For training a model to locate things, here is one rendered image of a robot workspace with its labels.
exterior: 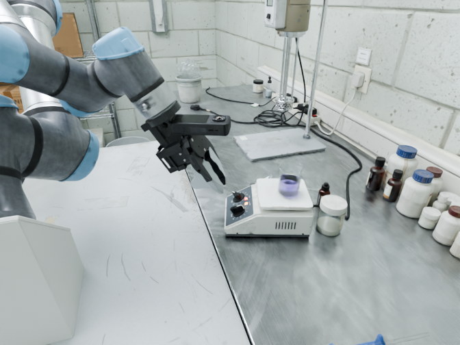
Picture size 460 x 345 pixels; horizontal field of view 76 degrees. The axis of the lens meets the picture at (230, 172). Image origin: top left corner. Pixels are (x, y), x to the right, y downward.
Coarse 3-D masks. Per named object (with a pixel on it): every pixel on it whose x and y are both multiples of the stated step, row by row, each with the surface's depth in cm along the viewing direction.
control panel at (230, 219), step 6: (240, 192) 76; (246, 192) 74; (228, 198) 77; (252, 198) 71; (228, 204) 75; (234, 204) 73; (252, 204) 69; (228, 210) 72; (246, 210) 68; (252, 210) 67; (228, 216) 70; (240, 216) 68; (246, 216) 66; (228, 222) 68
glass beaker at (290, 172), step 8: (296, 160) 67; (280, 168) 65; (288, 168) 69; (296, 168) 68; (280, 176) 66; (288, 176) 64; (296, 176) 64; (280, 184) 67; (288, 184) 65; (296, 184) 65; (280, 192) 67; (288, 192) 66; (296, 192) 67
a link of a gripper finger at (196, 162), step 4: (192, 152) 58; (192, 156) 57; (196, 156) 58; (192, 160) 58; (196, 160) 57; (200, 160) 59; (192, 164) 58; (196, 164) 58; (200, 164) 58; (196, 168) 58; (200, 168) 58; (204, 168) 59; (200, 172) 59; (204, 172) 59; (208, 172) 60; (204, 176) 59; (208, 176) 59; (208, 180) 60
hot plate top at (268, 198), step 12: (264, 180) 74; (276, 180) 74; (264, 192) 69; (276, 192) 69; (300, 192) 69; (264, 204) 65; (276, 204) 65; (288, 204) 65; (300, 204) 65; (312, 204) 65
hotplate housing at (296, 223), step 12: (252, 192) 73; (252, 216) 66; (264, 216) 65; (276, 216) 65; (288, 216) 65; (300, 216) 65; (312, 216) 65; (228, 228) 68; (240, 228) 67; (252, 228) 67; (264, 228) 67; (276, 228) 67; (288, 228) 67; (300, 228) 67
